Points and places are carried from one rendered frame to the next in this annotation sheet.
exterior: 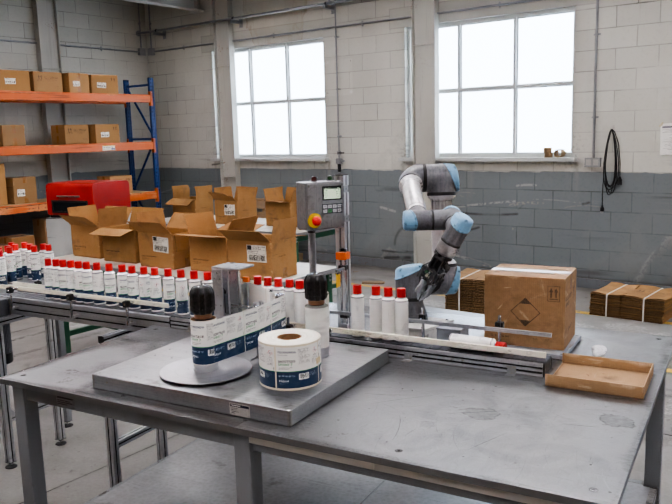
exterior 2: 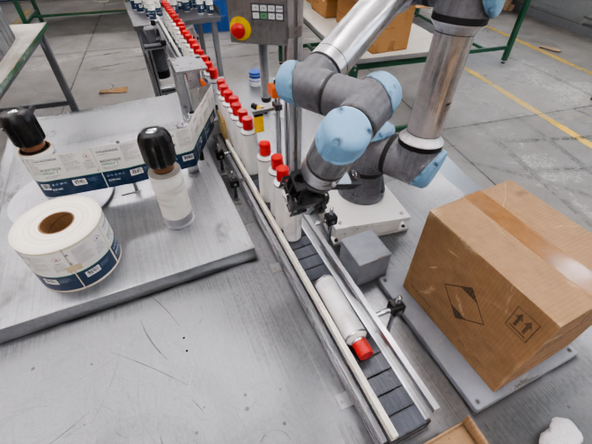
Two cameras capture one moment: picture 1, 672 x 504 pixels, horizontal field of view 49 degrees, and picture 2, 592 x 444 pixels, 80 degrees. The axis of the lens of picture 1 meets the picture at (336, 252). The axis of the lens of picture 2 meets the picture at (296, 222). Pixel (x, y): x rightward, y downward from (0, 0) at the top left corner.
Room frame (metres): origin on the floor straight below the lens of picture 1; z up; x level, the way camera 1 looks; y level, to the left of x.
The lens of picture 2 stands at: (2.15, -0.67, 1.62)
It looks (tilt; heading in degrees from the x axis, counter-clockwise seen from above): 44 degrees down; 37
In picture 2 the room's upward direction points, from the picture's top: straight up
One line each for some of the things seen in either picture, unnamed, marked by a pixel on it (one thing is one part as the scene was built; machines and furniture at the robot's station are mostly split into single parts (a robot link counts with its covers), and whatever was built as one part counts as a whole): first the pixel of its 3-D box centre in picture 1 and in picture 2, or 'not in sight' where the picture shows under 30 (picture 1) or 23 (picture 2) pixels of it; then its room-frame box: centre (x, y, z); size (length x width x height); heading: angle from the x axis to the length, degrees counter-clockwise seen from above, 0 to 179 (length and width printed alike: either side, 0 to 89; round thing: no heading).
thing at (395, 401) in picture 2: (337, 338); (259, 186); (2.84, 0.00, 0.86); 1.65 x 0.08 x 0.04; 61
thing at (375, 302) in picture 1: (376, 312); (277, 186); (2.76, -0.15, 0.98); 0.05 x 0.05 x 0.20
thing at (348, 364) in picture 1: (245, 367); (119, 200); (2.51, 0.33, 0.86); 0.80 x 0.67 x 0.05; 61
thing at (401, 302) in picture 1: (401, 314); (292, 210); (2.71, -0.24, 0.98); 0.05 x 0.05 x 0.20
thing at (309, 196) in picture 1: (320, 205); (262, 1); (2.97, 0.06, 1.38); 0.17 x 0.10 x 0.19; 116
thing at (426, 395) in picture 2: (407, 320); (305, 216); (2.73, -0.27, 0.96); 1.07 x 0.01 x 0.01; 61
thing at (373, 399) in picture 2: (400, 337); (280, 236); (2.67, -0.23, 0.91); 1.07 x 0.01 x 0.02; 61
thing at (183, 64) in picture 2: (232, 266); (188, 63); (2.96, 0.42, 1.14); 0.14 x 0.11 x 0.01; 61
